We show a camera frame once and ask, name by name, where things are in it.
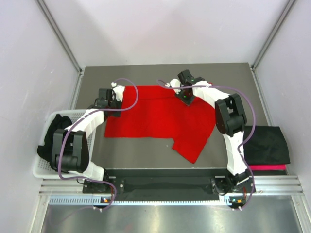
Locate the red t shirt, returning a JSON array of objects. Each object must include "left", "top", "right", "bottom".
[{"left": 104, "top": 86, "right": 216, "bottom": 164}]

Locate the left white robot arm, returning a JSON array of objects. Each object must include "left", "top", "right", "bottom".
[{"left": 61, "top": 85, "right": 125, "bottom": 193}]

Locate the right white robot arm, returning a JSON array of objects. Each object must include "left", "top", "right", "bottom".
[{"left": 167, "top": 70, "right": 247, "bottom": 192}]

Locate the black t shirt in basket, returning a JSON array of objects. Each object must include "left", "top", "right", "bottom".
[{"left": 36, "top": 114, "right": 72, "bottom": 162}]

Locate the white plastic basket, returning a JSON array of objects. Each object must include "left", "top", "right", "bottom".
[{"left": 33, "top": 109, "right": 96, "bottom": 179}]

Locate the folded black t shirt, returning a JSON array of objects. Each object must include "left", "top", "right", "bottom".
[{"left": 243, "top": 126, "right": 290, "bottom": 166}]

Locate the folded pink t shirt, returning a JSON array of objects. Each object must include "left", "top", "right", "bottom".
[{"left": 250, "top": 164, "right": 286, "bottom": 171}]

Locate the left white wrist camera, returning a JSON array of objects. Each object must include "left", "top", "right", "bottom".
[{"left": 111, "top": 82, "right": 125, "bottom": 102}]

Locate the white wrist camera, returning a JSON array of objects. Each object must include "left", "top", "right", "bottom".
[
  {"left": 111, "top": 82, "right": 125, "bottom": 102},
  {"left": 165, "top": 79, "right": 181, "bottom": 94}
]

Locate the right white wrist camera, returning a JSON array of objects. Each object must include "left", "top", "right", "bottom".
[{"left": 165, "top": 79, "right": 181, "bottom": 94}]

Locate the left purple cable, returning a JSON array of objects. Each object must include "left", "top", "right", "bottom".
[{"left": 57, "top": 78, "right": 139, "bottom": 211}]

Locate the purple cable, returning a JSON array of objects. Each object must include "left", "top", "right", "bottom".
[
  {"left": 57, "top": 78, "right": 139, "bottom": 211},
  {"left": 157, "top": 78, "right": 257, "bottom": 211}
]

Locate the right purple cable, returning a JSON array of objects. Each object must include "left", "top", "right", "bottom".
[{"left": 157, "top": 78, "right": 257, "bottom": 211}]

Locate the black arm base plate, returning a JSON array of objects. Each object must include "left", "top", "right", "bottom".
[{"left": 82, "top": 168, "right": 256, "bottom": 201}]

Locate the white slotted cable duct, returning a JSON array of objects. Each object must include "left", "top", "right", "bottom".
[{"left": 49, "top": 196, "right": 232, "bottom": 206}]

